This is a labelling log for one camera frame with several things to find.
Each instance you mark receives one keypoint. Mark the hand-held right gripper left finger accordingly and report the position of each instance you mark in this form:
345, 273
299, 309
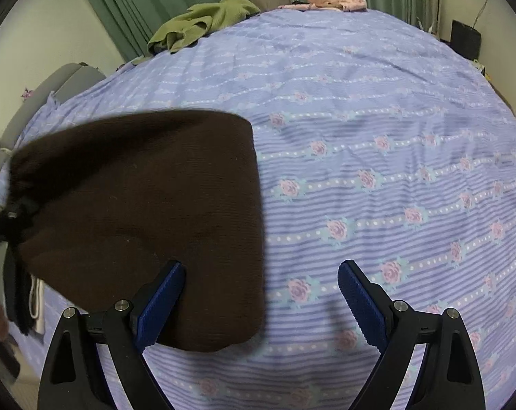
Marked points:
159, 307

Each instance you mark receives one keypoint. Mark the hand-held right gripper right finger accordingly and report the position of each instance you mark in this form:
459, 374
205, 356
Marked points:
362, 303

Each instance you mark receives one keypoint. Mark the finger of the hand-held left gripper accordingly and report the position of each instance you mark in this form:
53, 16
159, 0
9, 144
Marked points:
10, 222

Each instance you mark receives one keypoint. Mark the dark brown pants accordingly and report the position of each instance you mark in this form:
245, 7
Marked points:
155, 200

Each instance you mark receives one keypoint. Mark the white folded garment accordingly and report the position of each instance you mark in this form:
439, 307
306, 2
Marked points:
37, 303

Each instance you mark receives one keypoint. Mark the black folded garment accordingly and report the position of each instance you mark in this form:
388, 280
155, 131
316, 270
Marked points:
16, 290

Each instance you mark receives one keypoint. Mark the small purple toy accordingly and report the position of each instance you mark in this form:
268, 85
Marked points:
27, 92

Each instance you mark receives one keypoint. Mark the grey padded headboard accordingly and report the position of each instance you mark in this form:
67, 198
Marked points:
65, 81

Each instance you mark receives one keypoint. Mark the blue floral bed sheet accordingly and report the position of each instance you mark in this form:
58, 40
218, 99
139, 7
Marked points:
369, 136

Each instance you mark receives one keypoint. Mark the olive green garment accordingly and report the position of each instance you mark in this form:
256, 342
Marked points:
206, 19

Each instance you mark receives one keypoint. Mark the black floor appliance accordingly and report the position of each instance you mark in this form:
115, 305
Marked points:
465, 38

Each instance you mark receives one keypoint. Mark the pink printed garment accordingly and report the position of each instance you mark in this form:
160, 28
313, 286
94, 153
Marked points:
339, 1

